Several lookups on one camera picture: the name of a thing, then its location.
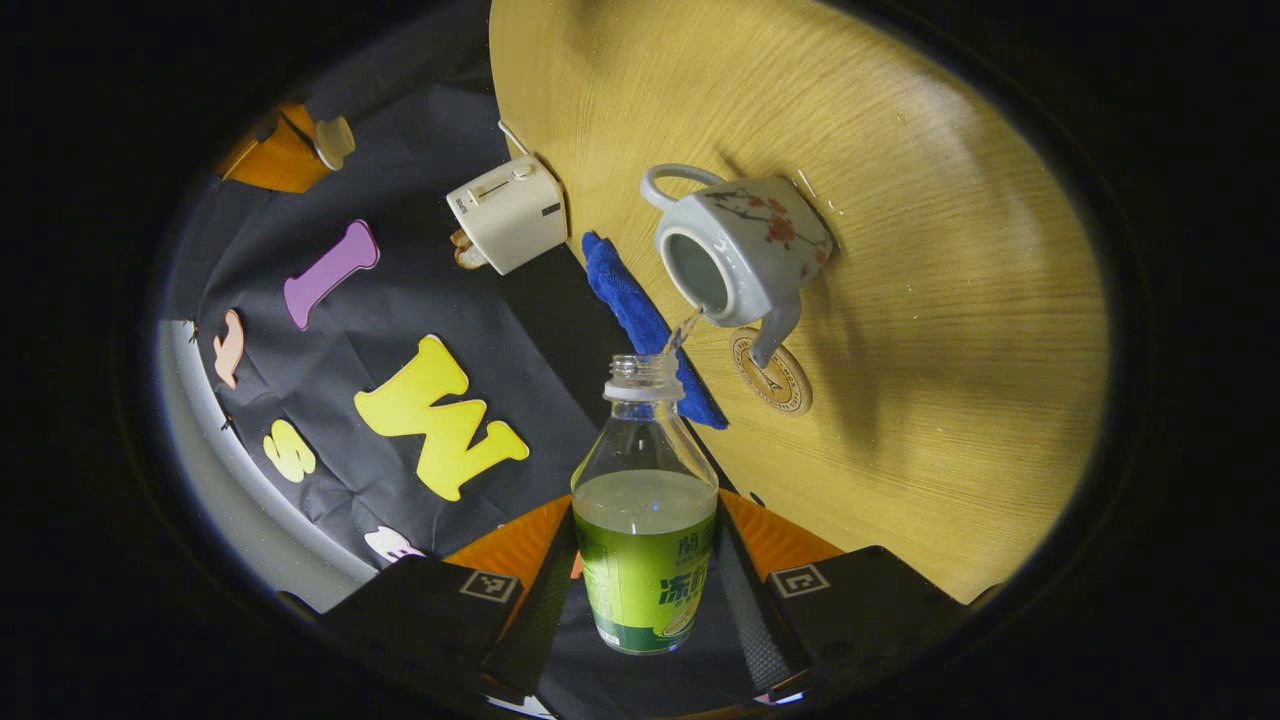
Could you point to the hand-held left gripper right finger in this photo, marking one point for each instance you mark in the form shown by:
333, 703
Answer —
760, 630

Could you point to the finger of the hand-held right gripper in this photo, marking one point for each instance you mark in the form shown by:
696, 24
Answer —
280, 160

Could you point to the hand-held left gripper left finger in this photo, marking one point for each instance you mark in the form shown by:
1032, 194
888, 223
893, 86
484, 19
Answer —
535, 620

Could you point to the clear green-label water bottle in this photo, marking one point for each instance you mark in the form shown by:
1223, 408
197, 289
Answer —
645, 600

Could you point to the round brown coaster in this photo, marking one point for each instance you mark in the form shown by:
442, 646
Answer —
785, 385

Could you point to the white floral teacup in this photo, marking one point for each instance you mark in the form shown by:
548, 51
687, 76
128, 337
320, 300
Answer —
760, 250

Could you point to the bread slice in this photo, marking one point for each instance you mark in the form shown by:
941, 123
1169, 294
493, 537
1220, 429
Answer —
468, 253

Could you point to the white toaster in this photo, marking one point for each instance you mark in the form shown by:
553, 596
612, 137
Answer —
510, 215

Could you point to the blue towel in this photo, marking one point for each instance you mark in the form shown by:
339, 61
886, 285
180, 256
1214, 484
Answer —
630, 300

